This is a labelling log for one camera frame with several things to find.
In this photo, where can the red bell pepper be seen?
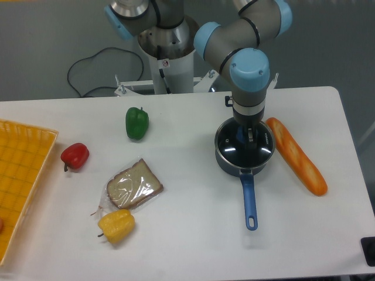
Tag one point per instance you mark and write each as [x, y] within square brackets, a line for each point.
[75, 156]

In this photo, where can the orange baguette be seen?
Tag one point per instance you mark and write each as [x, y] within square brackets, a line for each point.
[296, 158]

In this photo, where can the bread slice in plastic bag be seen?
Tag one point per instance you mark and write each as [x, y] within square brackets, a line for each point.
[129, 189]

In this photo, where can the glass lid blue knob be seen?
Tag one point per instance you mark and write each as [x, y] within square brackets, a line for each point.
[235, 149]

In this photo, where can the yellow bell pepper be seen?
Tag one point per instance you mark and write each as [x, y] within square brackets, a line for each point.
[116, 225]

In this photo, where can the yellow plastic basket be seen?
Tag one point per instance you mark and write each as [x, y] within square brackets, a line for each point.
[24, 153]

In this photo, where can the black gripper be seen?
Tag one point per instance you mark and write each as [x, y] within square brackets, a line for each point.
[248, 117]

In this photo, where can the green bell pepper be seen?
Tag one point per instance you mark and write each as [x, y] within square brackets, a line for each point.
[136, 123]

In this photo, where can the blue saucepan with handle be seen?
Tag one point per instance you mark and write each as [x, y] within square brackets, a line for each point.
[246, 176]

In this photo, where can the black object at table corner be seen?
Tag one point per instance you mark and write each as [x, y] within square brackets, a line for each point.
[368, 247]

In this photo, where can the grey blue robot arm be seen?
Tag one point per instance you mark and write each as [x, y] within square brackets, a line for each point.
[130, 18]

